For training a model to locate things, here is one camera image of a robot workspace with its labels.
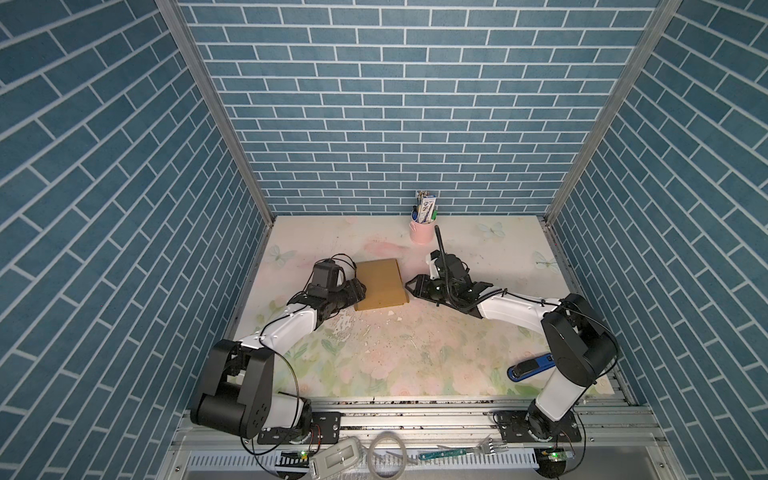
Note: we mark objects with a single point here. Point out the floral table mat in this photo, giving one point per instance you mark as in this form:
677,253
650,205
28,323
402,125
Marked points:
416,349

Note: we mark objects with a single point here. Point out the pink pen holder cup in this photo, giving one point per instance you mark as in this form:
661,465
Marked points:
421,233

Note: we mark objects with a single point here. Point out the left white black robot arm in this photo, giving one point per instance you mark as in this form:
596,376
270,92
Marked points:
235,393

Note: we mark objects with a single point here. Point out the aluminium frame rail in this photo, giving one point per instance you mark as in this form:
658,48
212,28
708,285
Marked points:
426,421

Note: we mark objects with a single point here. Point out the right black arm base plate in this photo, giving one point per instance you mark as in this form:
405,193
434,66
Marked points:
518,426

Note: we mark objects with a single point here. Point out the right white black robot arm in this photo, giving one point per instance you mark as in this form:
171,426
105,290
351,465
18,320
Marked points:
583,349

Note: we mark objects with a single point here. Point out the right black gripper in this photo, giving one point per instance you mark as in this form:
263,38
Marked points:
420,287

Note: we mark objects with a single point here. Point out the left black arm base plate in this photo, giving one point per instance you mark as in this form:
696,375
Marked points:
320,428

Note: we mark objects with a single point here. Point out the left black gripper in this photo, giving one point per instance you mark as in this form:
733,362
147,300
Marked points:
354,292

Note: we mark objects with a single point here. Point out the brown cardboard paper box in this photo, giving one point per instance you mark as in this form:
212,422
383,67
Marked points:
384,285

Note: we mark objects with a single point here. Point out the blue black stapler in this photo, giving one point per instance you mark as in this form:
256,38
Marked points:
530,367

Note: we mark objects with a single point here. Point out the white plastic device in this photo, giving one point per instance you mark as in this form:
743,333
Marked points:
344,455

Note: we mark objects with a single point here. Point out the silver fork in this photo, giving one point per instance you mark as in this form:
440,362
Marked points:
487,446

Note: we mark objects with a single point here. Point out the green handled tool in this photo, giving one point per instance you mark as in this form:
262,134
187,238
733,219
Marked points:
440,454

